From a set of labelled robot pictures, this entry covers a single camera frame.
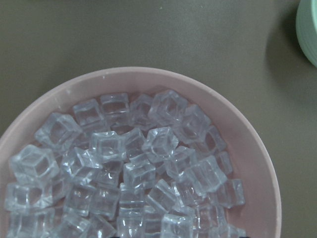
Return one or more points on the pink bowl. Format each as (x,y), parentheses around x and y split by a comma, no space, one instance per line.
(261,216)

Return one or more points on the green bowl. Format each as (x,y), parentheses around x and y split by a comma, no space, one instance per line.
(306,29)

